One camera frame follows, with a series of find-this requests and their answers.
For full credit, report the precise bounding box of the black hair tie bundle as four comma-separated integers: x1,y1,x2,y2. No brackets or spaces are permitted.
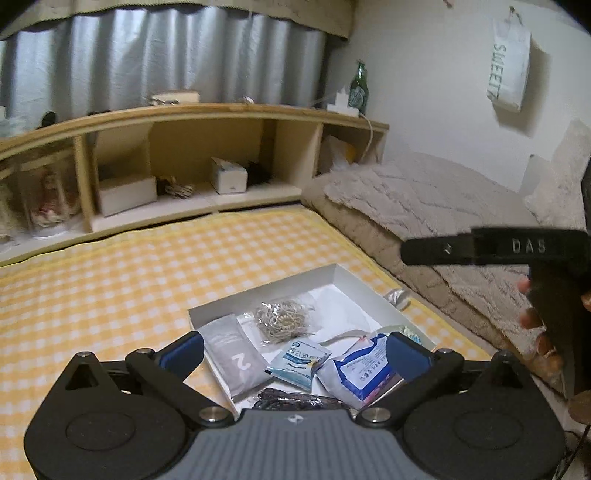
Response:
250,386,348,412

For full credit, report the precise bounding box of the wooden headboard shelf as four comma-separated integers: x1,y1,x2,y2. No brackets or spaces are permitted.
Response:
1,104,389,265

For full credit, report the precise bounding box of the blue white tissue pack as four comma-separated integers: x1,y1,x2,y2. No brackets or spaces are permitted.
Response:
317,333,403,410

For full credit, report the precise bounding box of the white shallow cardboard box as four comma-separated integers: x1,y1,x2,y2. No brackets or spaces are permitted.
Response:
187,262,438,418

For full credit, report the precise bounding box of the grey toilet sheet packet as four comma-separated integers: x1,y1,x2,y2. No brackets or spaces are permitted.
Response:
197,314,270,401

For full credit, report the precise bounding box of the open white cardboard box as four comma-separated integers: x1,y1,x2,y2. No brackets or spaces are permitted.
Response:
94,124,160,218

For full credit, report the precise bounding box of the white power cable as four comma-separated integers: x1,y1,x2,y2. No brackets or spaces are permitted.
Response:
358,114,376,163

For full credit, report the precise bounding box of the white power strip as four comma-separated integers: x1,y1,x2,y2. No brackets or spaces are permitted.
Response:
325,88,360,118

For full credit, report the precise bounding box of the beige fluffy blanket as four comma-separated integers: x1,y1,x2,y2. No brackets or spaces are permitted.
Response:
299,151,574,393

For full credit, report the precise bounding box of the dried flower bundle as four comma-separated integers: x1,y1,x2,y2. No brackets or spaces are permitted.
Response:
156,177,195,199

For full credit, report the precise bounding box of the doll in red dress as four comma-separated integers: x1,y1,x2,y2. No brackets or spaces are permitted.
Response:
27,163,80,238

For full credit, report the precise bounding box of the white tissue box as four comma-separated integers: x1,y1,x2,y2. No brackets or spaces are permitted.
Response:
211,157,247,195

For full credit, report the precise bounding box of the clear bag of rubber bands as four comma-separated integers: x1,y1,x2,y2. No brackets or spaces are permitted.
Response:
252,298,317,344

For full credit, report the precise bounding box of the blue white wet wipe packet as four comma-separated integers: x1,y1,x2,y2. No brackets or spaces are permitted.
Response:
266,338,332,393

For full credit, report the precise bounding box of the person's right hand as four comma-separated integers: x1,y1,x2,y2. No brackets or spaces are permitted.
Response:
517,277,591,423

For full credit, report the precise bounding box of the green glass bottle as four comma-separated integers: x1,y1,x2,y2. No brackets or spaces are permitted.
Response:
348,60,369,114

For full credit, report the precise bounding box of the yellow checkered bed sheet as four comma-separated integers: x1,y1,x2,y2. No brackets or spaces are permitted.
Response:
0,204,493,480

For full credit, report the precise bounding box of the white face mask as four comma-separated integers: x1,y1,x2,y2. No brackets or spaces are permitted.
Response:
311,286,372,344

